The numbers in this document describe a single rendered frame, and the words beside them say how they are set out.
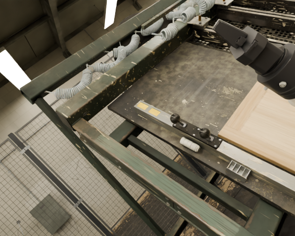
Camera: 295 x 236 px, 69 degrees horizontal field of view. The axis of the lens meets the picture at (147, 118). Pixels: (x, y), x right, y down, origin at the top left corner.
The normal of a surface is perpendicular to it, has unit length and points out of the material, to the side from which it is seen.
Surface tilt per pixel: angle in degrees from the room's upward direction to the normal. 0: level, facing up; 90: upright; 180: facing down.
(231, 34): 100
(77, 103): 52
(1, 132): 90
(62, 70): 90
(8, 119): 90
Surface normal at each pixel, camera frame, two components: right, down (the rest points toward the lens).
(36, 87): 0.36, -0.27
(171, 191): -0.14, -0.66
